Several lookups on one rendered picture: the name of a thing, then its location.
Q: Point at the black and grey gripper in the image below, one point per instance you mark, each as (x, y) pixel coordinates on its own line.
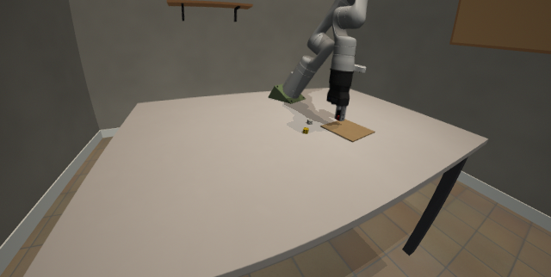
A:
(342, 68)

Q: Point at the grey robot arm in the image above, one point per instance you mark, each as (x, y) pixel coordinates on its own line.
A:
(341, 16)

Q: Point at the tan flat mat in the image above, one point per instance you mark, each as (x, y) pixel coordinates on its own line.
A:
(348, 130)

